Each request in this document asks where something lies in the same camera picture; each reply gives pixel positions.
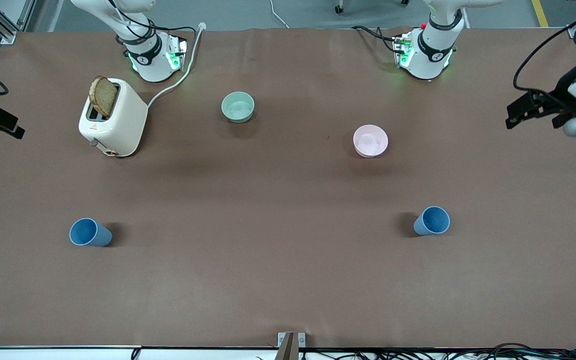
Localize blue plastic cup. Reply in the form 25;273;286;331
413;206;451;237
69;217;113;247

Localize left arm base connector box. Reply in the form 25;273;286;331
393;32;415;69

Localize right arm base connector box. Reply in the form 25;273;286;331
167;36;189;72

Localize brown bread slice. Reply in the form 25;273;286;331
89;75;119;119

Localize cream white toaster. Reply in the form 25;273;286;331
78;77;149;158

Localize pink bowl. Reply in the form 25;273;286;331
352;124;389;159

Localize green bowl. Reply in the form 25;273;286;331
220;91;256;124

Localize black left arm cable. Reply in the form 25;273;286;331
513;0;576;94

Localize aluminium frame profile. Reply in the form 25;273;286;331
0;0;36;45

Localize black base power cable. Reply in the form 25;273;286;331
352;25;400;54

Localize white toaster power cable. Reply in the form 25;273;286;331
147;22;207;108

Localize black cable bundle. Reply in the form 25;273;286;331
255;342;576;360

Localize white floor cable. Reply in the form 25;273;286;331
268;0;290;29

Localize metal table bracket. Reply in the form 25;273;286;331
277;332;306;360

